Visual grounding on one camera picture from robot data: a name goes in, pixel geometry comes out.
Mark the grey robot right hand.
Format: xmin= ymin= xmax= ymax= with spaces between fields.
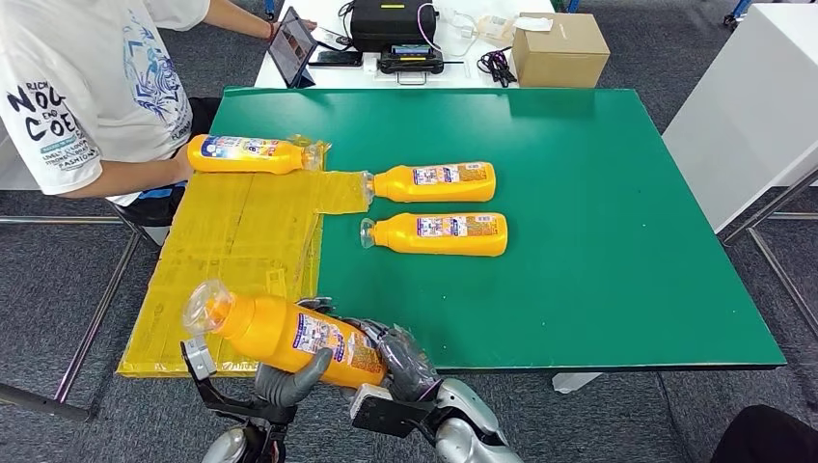
xmin=339 ymin=315 xmax=444 ymax=404

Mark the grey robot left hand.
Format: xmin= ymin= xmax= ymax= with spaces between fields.
xmin=254 ymin=296 xmax=335 ymax=410

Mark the orange detergent bottle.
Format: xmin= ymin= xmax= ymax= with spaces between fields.
xmin=362 ymin=160 xmax=497 ymax=204
xmin=181 ymin=279 xmax=388 ymax=391
xmin=359 ymin=211 xmax=509 ymax=259
xmin=186 ymin=134 xmax=323 ymax=176

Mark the black tablet on stand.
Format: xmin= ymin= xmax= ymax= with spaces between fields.
xmin=266 ymin=6 xmax=319 ymax=89

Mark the black smartphone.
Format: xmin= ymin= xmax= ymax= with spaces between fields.
xmin=310 ymin=47 xmax=365 ymax=68

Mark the black carrying case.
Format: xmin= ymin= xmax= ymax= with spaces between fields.
xmin=349 ymin=0 xmax=438 ymax=52

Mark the black handheld controller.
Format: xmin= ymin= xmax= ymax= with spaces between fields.
xmin=376 ymin=42 xmax=446 ymax=86

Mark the yellow taped cardboard sheet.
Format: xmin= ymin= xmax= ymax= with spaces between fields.
xmin=117 ymin=134 xmax=372 ymax=378

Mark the white table foot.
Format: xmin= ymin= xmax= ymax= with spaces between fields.
xmin=551 ymin=371 xmax=605 ymax=395

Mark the clear plastic bag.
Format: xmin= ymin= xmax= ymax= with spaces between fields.
xmin=477 ymin=14 xmax=518 ymax=46

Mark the white paper slip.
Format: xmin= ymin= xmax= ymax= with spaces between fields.
xmin=513 ymin=14 xmax=555 ymax=33

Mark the person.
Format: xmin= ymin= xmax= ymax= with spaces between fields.
xmin=0 ymin=0 xmax=318 ymax=225

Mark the brown cardboard box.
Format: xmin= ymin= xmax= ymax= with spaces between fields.
xmin=509 ymin=12 xmax=611 ymax=90

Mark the black rounded object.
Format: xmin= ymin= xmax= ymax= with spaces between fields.
xmin=709 ymin=404 xmax=818 ymax=463

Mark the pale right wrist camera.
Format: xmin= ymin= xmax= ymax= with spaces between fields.
xmin=349 ymin=383 xmax=442 ymax=439

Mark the pink cable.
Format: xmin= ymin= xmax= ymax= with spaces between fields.
xmin=416 ymin=2 xmax=442 ymax=54

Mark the white charger cable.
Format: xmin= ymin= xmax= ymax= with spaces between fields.
xmin=438 ymin=10 xmax=480 ymax=58

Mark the black cable bundle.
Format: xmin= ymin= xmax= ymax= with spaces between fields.
xmin=476 ymin=45 xmax=518 ymax=88

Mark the blue wheeled frame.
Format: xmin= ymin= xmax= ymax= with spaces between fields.
xmin=722 ymin=0 xmax=755 ymax=30

